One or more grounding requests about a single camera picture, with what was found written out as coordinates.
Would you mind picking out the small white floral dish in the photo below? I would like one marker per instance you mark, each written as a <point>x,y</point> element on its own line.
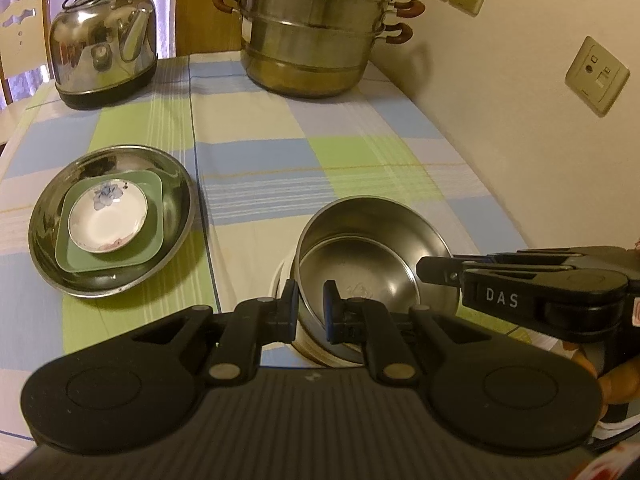
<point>107,220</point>

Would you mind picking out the round stainless steel plate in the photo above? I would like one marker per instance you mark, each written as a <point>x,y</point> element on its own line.
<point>45,240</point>

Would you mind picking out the checkered tablecloth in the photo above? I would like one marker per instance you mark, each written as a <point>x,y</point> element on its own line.
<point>250,125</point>

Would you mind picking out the stainless steel bowl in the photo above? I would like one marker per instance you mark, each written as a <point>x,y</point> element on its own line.
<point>380,240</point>

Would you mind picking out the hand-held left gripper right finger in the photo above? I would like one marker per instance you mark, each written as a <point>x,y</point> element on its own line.
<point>330,310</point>

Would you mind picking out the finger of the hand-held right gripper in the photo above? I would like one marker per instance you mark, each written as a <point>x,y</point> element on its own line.
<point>472,258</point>
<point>440,271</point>

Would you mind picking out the brown wooden panel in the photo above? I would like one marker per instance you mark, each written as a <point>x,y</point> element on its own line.
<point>200,15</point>

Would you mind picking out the stainless steel kettle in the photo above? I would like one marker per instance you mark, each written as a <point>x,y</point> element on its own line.
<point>100,50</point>

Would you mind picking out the person's right hand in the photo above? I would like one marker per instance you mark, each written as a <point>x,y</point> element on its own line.
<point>620,385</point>

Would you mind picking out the red white patterned cloth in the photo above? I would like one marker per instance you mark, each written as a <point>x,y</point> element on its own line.
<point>600,467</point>

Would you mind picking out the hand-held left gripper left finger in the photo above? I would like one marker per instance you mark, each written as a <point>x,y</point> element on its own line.
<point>290,310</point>

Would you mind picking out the stainless steel steamer pot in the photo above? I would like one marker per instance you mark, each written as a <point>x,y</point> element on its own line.
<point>310,45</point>

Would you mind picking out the beige wall data outlet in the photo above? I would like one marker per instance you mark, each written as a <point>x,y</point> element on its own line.
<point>597,75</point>

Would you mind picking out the white wooden chair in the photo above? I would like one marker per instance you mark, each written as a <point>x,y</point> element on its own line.
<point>20,25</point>

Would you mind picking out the green rectangular plate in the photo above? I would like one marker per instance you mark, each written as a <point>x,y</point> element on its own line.
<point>150,240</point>

